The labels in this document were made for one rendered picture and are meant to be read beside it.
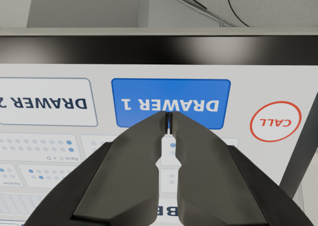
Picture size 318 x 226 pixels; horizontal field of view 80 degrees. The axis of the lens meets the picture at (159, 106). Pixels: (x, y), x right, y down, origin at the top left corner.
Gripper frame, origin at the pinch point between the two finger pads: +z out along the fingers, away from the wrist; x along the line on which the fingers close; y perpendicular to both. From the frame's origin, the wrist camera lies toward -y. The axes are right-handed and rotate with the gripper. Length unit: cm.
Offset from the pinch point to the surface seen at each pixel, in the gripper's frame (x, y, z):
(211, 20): 33, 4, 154
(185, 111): 1.4, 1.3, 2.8
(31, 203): -16.2, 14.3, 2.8
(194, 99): 2.0, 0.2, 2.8
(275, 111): 8.7, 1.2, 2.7
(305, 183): 207, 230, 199
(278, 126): 9.4, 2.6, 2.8
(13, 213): -19.4, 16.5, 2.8
